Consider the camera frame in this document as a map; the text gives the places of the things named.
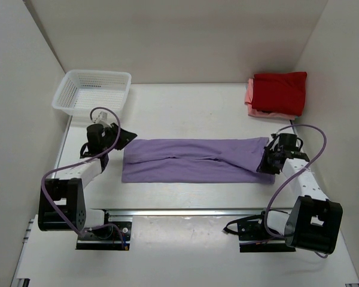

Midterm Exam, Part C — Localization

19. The red folded t shirt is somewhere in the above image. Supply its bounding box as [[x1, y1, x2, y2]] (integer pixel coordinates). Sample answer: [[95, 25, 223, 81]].
[[251, 72, 308, 117]]

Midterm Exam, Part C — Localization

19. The purple cable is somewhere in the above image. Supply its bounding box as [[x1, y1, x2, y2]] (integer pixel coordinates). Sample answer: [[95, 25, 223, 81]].
[[40, 106, 129, 251], [239, 124, 330, 258]]

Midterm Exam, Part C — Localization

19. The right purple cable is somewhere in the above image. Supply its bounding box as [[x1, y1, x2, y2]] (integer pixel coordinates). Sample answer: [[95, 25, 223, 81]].
[[239, 124, 330, 258]]

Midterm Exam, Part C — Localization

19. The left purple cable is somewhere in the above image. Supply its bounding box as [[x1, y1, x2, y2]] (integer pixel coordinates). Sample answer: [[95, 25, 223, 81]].
[[40, 106, 129, 251]]

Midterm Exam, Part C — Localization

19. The white plastic basket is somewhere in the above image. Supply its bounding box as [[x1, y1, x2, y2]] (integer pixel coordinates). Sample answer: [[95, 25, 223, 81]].
[[51, 69, 132, 117]]

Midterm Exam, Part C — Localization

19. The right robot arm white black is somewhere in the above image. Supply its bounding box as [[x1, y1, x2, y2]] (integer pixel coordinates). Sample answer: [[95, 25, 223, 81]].
[[223, 133, 343, 258]]

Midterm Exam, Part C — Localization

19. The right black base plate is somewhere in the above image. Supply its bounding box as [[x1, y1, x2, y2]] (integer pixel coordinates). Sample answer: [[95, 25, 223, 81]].
[[237, 219, 296, 254]]

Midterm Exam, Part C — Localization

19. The purple t shirt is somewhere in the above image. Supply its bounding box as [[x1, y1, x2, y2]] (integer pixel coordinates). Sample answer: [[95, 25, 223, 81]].
[[121, 138, 275, 185]]

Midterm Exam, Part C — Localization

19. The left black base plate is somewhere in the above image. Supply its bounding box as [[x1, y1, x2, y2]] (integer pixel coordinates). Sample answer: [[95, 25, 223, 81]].
[[76, 214, 132, 251]]

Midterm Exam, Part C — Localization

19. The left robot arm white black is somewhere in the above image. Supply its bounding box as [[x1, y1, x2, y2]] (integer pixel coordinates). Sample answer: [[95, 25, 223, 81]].
[[38, 107, 137, 236]]

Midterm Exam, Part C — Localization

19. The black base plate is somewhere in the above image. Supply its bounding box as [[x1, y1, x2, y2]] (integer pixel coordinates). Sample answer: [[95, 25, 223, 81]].
[[237, 219, 296, 254], [76, 214, 132, 251]]

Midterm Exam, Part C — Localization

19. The aluminium rail frame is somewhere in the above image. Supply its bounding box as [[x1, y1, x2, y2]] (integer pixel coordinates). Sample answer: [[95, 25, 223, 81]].
[[10, 119, 359, 287]]

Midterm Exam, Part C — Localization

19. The pink folded t shirt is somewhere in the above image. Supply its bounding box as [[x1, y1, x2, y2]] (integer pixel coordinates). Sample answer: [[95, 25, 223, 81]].
[[245, 78, 296, 121]]

